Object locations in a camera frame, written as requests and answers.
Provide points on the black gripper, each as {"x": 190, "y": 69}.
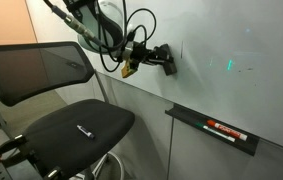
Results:
{"x": 141, "y": 53}

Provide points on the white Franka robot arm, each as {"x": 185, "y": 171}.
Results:
{"x": 111, "y": 16}

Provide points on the green whiteboard marker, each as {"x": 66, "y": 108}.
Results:
{"x": 219, "y": 134}

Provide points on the red whiteboard marker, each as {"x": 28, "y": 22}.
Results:
{"x": 227, "y": 130}

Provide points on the black marker tray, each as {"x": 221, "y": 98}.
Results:
{"x": 187, "y": 116}

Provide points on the white marker with blue cap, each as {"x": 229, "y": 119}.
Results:
{"x": 85, "y": 131}

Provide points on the black mesh office chair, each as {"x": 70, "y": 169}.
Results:
{"x": 64, "y": 146}

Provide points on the white wall whiteboard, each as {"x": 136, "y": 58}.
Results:
{"x": 231, "y": 33}

